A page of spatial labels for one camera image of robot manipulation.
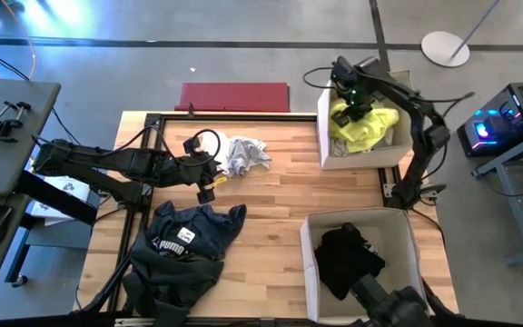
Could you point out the white garment tag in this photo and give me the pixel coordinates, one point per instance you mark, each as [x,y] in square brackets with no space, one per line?
[186,235]

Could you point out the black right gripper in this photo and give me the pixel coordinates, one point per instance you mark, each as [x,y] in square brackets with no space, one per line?
[357,100]

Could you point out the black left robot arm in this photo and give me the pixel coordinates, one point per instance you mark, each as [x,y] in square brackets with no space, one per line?
[107,163]

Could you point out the dark grey-green garment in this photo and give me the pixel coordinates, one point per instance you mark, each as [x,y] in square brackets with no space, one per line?
[175,281]

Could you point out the white round floor stand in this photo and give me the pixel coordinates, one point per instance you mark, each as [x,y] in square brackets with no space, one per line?
[443,49]

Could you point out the red board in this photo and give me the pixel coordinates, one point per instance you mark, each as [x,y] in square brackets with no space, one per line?
[234,96]

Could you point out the white fabric storage bin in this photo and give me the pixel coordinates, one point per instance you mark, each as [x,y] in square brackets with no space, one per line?
[397,245]
[361,159]

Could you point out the silver metal bracket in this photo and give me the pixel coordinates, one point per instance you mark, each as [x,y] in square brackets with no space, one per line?
[139,322]

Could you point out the yellow garment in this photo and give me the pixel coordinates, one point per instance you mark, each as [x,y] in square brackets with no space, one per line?
[370,131]

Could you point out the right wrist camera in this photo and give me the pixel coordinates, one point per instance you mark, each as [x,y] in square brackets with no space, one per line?
[343,72]

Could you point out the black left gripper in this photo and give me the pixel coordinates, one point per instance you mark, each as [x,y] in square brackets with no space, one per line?
[193,172]

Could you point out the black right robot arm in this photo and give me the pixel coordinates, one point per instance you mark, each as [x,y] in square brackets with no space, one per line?
[434,136]

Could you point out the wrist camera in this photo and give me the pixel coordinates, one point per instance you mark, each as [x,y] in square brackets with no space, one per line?
[343,72]
[192,145]

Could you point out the black desk crossbar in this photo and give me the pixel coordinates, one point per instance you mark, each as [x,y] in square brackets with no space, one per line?
[57,200]

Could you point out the navy Puma shirt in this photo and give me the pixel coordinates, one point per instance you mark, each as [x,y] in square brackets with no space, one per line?
[216,227]

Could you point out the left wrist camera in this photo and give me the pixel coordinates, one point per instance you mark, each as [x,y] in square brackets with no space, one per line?
[192,145]

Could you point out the white printed box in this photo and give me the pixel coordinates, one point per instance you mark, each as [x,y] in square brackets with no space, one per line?
[68,186]

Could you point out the black garment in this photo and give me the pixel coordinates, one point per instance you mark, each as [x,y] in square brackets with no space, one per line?
[343,259]

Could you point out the light grey garment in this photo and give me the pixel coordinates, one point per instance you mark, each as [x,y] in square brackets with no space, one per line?
[248,154]

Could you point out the grey desk base leg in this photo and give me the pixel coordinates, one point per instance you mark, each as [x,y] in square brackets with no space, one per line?
[43,236]

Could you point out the white garment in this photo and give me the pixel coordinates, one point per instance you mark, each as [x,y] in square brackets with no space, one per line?
[223,152]

